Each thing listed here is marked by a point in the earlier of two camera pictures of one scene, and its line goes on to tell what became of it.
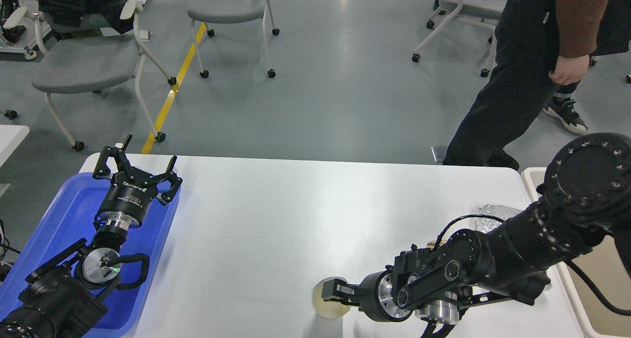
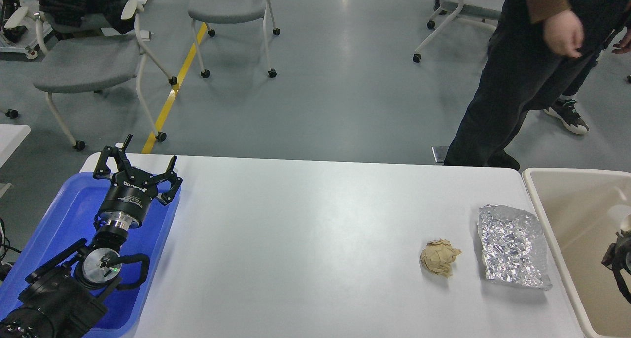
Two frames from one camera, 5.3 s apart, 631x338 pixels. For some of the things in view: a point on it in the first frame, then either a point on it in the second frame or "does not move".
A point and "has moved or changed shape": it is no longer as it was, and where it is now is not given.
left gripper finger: (166, 197) does not move
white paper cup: (331, 309) has moved or changed shape
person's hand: (568, 71) -> (564, 32)
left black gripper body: (128, 199) does not move
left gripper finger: (101, 171) does not move
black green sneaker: (563, 108) does not move
